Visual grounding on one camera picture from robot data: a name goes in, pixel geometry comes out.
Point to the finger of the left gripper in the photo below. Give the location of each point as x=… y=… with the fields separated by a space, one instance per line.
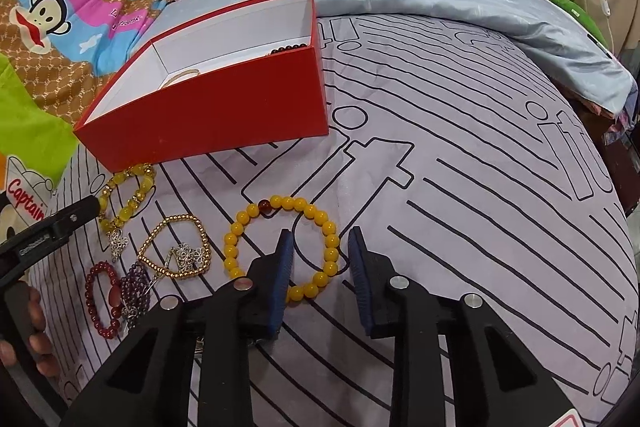
x=66 y=221

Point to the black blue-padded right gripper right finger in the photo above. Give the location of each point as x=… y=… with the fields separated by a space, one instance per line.
x=440 y=342

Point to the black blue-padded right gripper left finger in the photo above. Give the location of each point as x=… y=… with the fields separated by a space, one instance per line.
x=147 y=380

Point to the purple garnet bead strand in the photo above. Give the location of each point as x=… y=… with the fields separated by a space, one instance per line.
x=135 y=287

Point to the thin gold bangle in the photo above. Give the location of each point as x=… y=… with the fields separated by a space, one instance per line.
x=185 y=74

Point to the red cardboard box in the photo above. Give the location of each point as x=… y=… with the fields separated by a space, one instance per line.
x=260 y=82

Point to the person's left hand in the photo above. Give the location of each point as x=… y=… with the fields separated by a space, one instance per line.
x=39 y=340

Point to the grey line-patterned bed sheet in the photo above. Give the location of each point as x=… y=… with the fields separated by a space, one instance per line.
x=461 y=162

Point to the colourful monkey cartoon blanket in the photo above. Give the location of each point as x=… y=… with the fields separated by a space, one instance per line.
x=56 y=56

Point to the green plush toy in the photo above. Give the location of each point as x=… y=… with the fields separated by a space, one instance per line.
x=582 y=18

